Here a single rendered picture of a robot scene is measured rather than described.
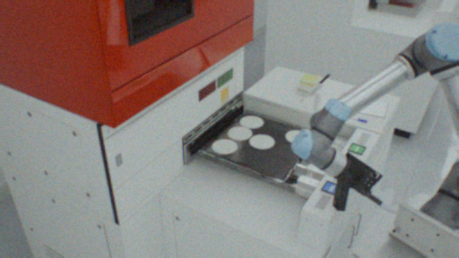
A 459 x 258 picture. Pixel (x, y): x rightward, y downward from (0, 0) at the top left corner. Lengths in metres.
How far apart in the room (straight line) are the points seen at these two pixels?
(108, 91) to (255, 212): 0.68
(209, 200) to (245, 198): 0.13
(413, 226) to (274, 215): 0.45
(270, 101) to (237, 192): 0.48
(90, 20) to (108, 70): 0.14
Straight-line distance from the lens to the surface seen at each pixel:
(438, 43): 1.33
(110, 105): 1.23
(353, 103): 1.39
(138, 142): 1.45
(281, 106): 1.90
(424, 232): 1.49
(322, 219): 1.37
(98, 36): 1.15
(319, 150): 1.23
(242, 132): 1.81
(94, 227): 1.69
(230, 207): 1.57
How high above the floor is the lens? 1.89
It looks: 33 degrees down
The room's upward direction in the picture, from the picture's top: straight up
